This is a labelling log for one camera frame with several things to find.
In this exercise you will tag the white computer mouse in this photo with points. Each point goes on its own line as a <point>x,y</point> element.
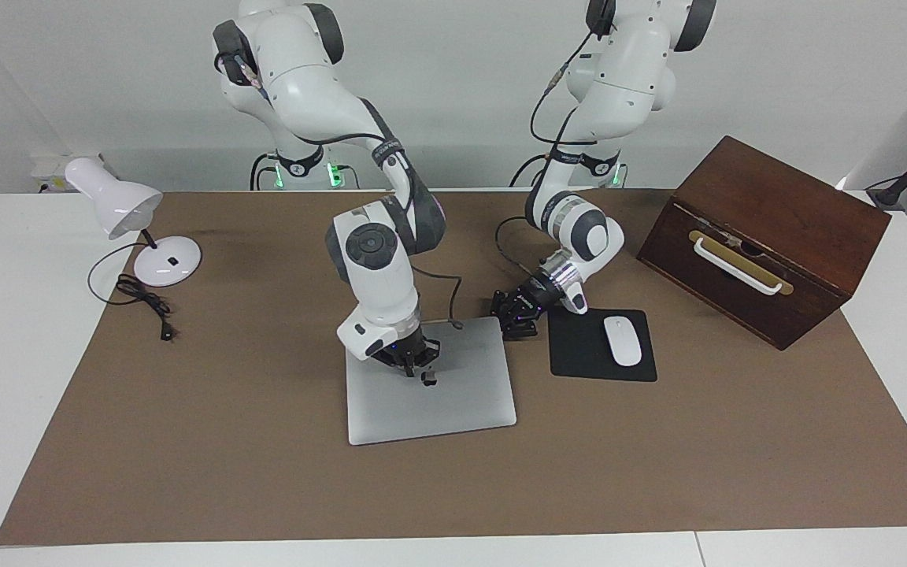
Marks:
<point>623,340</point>

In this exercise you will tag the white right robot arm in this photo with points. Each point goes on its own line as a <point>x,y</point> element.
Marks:
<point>375,276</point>

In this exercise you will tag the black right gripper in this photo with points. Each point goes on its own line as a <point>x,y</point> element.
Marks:
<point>410,350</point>

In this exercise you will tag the white desk lamp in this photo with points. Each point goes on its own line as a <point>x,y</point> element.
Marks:
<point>119,201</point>

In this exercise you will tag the black mouse pad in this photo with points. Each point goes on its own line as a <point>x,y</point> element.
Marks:
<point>575,350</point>

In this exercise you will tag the brown table mat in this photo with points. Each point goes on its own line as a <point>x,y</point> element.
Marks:
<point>264,488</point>

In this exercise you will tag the white wall outlet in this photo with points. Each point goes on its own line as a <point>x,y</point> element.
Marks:
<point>48,169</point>

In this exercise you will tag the dark wooden box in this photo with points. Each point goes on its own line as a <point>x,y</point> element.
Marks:
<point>784,213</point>

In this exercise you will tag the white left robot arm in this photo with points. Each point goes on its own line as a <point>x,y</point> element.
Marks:
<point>619,79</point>

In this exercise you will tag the grey laptop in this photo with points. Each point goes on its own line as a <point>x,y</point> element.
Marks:
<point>453,402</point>

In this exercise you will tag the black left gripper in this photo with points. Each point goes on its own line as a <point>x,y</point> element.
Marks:
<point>532,301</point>

